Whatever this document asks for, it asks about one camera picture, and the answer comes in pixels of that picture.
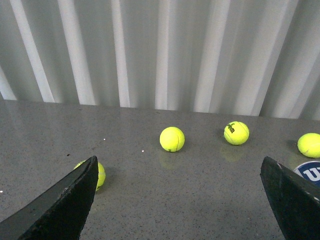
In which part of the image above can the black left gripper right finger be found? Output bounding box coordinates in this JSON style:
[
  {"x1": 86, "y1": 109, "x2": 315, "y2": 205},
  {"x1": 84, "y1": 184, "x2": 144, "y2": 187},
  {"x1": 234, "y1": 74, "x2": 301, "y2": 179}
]
[{"x1": 260, "y1": 156, "x2": 320, "y2": 240}]

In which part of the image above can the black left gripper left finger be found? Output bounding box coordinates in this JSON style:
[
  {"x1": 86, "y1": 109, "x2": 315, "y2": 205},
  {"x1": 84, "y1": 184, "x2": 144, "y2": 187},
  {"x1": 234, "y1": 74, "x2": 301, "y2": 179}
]
[{"x1": 0, "y1": 156, "x2": 98, "y2": 240}]

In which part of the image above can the far-left yellow tennis ball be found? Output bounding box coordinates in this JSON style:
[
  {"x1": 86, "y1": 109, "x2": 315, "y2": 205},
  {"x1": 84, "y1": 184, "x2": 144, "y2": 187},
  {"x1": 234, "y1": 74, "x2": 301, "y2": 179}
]
[{"x1": 74, "y1": 160, "x2": 107, "y2": 193}]

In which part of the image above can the right yellow tennis ball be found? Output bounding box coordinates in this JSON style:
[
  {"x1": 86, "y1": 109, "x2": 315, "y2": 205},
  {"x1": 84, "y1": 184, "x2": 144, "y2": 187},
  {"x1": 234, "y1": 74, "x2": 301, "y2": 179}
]
[{"x1": 297, "y1": 133, "x2": 320, "y2": 158}]

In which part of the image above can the clear blue Wilson tennis can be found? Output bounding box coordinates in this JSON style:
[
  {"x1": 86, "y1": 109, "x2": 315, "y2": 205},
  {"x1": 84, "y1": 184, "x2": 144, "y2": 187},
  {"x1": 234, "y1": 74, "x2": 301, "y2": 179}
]
[{"x1": 293, "y1": 161, "x2": 320, "y2": 187}]

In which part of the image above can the yellow tennis ball black logo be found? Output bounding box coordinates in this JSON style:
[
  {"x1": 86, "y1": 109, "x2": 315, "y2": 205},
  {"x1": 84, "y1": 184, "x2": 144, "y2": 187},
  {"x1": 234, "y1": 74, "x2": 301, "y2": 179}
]
[{"x1": 223, "y1": 121, "x2": 250, "y2": 146}]

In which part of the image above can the plain yellow tennis ball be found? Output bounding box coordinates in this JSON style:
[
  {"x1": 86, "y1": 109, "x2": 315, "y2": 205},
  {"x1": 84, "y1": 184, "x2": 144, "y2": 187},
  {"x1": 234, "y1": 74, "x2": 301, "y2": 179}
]
[{"x1": 159, "y1": 126, "x2": 185, "y2": 153}]

